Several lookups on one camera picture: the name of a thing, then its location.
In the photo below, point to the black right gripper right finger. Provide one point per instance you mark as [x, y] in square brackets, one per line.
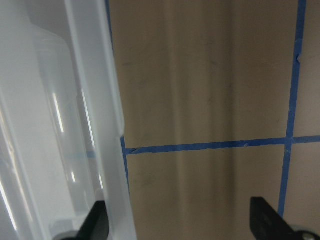
[267, 224]

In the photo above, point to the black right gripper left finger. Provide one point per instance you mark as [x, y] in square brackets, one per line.
[96, 225]

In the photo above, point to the clear plastic box lid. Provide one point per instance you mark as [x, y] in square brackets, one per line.
[61, 121]

